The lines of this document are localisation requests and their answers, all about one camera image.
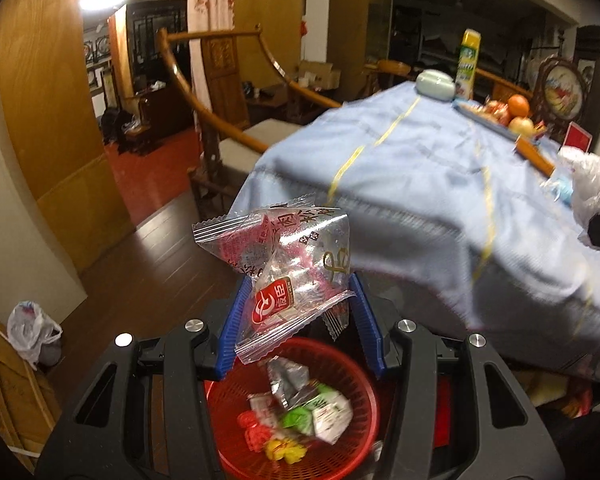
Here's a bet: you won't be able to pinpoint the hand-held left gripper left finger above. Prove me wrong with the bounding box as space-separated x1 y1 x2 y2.
34 276 251 480

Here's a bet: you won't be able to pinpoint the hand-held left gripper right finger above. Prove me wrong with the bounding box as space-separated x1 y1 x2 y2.
349 274 567 480

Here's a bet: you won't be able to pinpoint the white plastic bag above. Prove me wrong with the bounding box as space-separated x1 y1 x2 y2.
557 146 600 226
6 301 64 367

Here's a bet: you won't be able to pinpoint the silver foil wrapper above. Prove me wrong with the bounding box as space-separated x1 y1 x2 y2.
266 355 312 411

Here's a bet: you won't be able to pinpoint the clear pink snack wrapper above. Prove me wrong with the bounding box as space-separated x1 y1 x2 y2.
192 204 357 365

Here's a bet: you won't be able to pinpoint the green and white packet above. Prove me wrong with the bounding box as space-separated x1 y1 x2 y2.
280 382 355 445

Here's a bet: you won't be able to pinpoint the red plastic basket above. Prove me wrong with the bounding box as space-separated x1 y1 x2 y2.
204 336 381 480

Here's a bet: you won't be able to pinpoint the red snack wrapper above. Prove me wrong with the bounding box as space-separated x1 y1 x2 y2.
236 409 276 453

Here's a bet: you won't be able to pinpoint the yellow wrapper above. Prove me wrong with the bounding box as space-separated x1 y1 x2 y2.
264 436 308 463

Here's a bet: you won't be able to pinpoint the light blue packet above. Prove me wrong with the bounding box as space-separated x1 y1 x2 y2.
550 172 576 207

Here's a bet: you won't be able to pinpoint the orange snack packet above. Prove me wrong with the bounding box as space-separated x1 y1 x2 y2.
515 137 557 178

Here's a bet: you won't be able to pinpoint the light blue tablecloth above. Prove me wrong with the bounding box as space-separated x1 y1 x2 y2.
227 80 600 377

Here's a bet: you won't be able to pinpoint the round framed table screen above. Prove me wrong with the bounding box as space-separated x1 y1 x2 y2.
535 56 592 143

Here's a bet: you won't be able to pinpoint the orange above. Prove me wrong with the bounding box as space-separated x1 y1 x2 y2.
507 94 531 118

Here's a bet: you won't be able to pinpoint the red wrapped snacks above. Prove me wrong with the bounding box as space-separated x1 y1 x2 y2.
484 100 512 126

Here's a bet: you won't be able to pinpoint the blue oval plate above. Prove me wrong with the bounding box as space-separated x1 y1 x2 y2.
452 99 526 143

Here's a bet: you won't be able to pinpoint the white plastic bag on floor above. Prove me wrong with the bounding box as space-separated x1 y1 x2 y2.
6 301 64 367

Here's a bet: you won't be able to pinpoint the yellow spray can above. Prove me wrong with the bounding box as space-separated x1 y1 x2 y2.
454 29 482 101

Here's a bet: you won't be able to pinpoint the curved wooden armchair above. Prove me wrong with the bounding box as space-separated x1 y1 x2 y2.
156 22 343 211

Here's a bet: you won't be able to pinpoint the pale ceramic lidded jar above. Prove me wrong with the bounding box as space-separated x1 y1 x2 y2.
415 70 456 104

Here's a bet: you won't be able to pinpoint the wooden board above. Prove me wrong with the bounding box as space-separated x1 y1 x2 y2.
0 297 63 476

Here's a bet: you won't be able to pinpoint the cardboard box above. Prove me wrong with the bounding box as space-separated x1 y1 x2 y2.
296 60 342 90

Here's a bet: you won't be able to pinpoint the wooden door panel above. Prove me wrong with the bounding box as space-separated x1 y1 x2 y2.
0 0 136 276

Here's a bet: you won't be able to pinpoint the white and red curtain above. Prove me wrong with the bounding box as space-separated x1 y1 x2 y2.
186 0 237 126

